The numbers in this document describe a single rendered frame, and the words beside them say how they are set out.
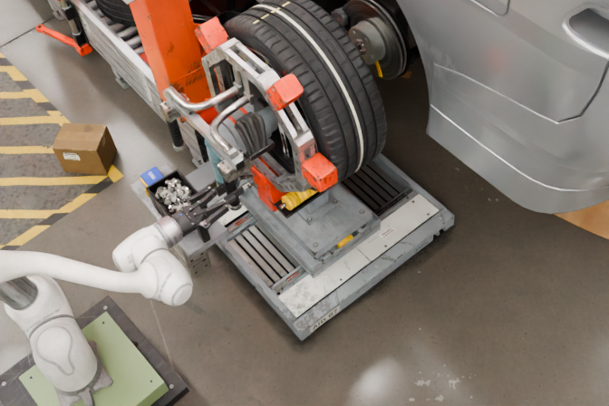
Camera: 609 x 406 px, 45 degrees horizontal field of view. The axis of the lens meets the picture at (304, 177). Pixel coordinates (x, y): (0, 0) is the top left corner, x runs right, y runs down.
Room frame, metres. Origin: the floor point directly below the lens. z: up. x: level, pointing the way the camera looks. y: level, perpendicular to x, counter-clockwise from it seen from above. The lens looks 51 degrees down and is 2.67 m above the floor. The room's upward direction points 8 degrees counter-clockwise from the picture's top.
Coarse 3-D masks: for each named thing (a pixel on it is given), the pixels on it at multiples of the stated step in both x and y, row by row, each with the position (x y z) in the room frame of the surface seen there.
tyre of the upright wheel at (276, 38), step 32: (288, 0) 1.93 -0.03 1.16; (256, 32) 1.78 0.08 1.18; (288, 32) 1.76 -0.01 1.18; (320, 32) 1.76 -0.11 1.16; (224, 64) 1.99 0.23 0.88; (288, 64) 1.65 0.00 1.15; (320, 64) 1.66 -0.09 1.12; (352, 64) 1.67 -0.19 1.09; (320, 96) 1.57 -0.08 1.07; (352, 96) 1.59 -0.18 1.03; (320, 128) 1.52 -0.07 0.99; (352, 128) 1.55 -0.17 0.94; (384, 128) 1.60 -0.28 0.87; (352, 160) 1.52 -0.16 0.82
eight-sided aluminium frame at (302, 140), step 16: (224, 48) 1.79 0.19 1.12; (240, 48) 1.78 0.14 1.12; (208, 64) 1.90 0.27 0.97; (240, 64) 1.71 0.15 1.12; (256, 64) 1.71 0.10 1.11; (208, 80) 1.93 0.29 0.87; (224, 80) 1.93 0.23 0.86; (256, 80) 1.63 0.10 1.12; (272, 80) 1.63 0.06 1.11; (288, 112) 1.58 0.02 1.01; (288, 128) 1.52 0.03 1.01; (304, 128) 1.53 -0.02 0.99; (304, 144) 1.50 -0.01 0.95; (256, 160) 1.74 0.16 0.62; (272, 160) 1.73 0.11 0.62; (304, 160) 1.49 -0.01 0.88; (272, 176) 1.66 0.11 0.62; (288, 176) 1.64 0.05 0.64
